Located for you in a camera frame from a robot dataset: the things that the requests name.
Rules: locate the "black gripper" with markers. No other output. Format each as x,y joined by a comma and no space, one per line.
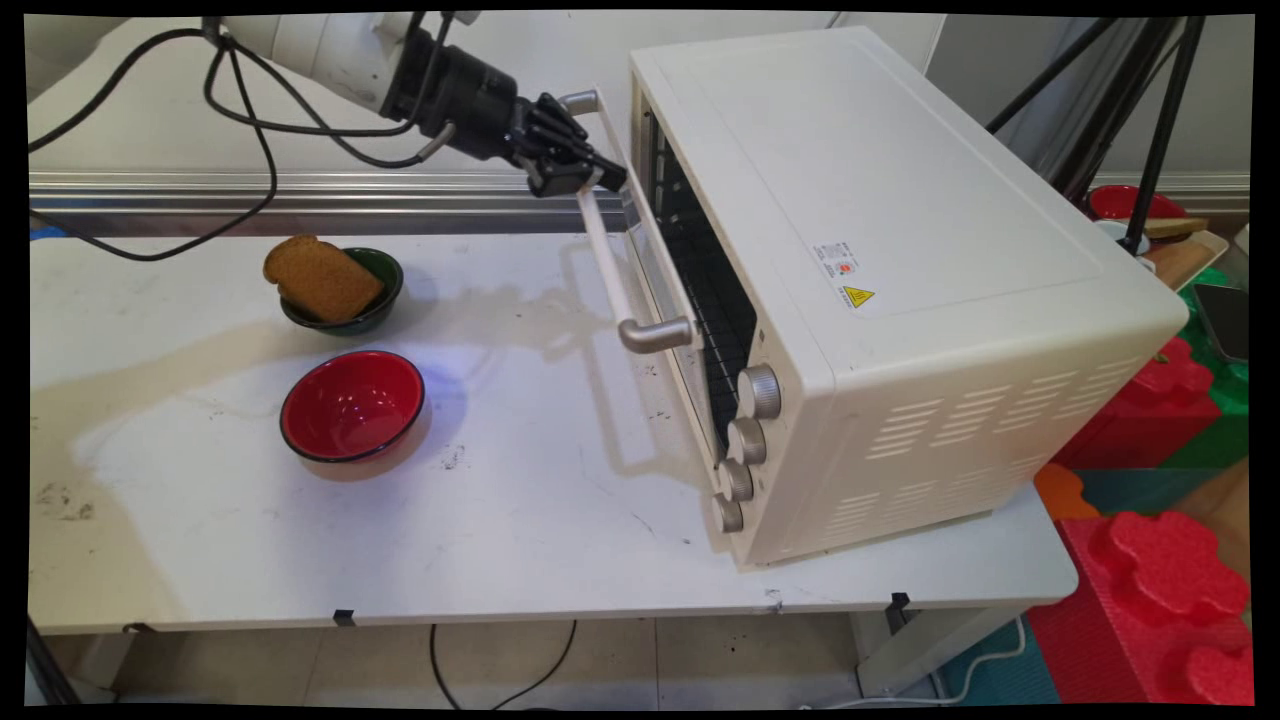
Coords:
490,110

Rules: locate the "brown toast bread slice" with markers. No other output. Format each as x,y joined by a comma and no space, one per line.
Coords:
325,278

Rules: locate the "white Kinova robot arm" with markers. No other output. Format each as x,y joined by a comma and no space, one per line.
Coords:
320,45

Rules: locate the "dark green bowl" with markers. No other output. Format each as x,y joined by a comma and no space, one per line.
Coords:
388,278

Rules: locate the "large silver oven knob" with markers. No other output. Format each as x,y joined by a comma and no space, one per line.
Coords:
761,391

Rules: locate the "red bowl black rim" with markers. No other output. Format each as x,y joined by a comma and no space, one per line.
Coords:
352,405

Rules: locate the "cream toaster oven body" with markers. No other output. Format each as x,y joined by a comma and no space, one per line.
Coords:
900,250

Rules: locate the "small red background bowl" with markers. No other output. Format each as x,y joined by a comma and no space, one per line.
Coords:
1108,200

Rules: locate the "orange foam piece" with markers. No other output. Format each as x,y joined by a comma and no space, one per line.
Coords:
1060,492

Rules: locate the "black tripod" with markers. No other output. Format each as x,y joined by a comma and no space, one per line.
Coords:
1165,120

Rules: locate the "white table leg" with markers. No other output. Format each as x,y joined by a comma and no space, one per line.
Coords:
930,640

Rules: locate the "wooden block piece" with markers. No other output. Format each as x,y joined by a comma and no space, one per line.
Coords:
1180,227

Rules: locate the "cream plastic tray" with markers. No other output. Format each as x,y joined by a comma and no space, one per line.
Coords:
1185,262

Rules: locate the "teal foam mat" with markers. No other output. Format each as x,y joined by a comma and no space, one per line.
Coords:
1140,488

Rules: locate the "black tablet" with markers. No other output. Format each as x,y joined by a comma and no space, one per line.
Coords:
1225,320

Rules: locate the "green foam mat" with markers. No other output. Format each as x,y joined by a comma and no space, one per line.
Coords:
1230,405

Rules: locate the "large red foam block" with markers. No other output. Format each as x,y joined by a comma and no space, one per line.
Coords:
1150,600

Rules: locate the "aluminium rail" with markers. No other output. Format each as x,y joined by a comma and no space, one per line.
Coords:
400,195

